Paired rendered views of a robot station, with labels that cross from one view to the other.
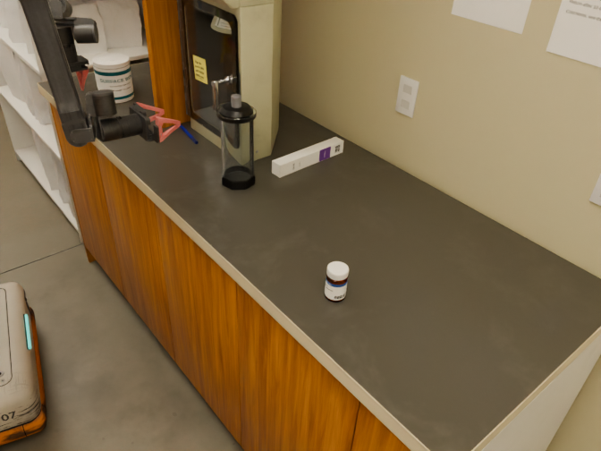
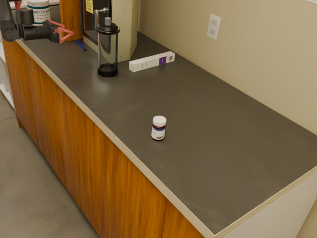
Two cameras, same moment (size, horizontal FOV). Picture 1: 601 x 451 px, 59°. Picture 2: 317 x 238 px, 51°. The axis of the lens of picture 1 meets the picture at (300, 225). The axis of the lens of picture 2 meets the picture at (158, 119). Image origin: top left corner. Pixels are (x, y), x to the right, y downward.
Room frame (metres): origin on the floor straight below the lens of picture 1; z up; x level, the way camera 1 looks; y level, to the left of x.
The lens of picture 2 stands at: (-0.09, -0.09, 1.69)
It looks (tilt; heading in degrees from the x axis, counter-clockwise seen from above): 34 degrees down; 1
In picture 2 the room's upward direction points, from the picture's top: 6 degrees clockwise
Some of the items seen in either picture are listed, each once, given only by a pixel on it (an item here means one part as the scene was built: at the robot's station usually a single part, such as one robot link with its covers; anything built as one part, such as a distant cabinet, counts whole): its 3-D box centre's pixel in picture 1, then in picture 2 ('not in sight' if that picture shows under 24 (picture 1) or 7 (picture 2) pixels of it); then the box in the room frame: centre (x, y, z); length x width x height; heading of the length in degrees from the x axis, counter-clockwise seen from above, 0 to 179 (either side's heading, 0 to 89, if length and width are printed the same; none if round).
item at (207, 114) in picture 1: (209, 72); (94, 5); (1.57, 0.30, 1.19); 0.30 x 0.01 x 0.40; 41
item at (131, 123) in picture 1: (131, 124); (43, 32); (1.29, 0.47, 1.14); 0.10 x 0.07 x 0.07; 40
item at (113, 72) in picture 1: (114, 78); (38, 11); (1.92, 0.74, 1.02); 0.13 x 0.13 x 0.15
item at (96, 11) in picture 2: (220, 93); (99, 18); (1.47, 0.26, 1.17); 0.05 x 0.03 x 0.10; 131
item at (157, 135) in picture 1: (162, 124); (62, 33); (1.30, 0.39, 1.14); 0.09 x 0.07 x 0.07; 130
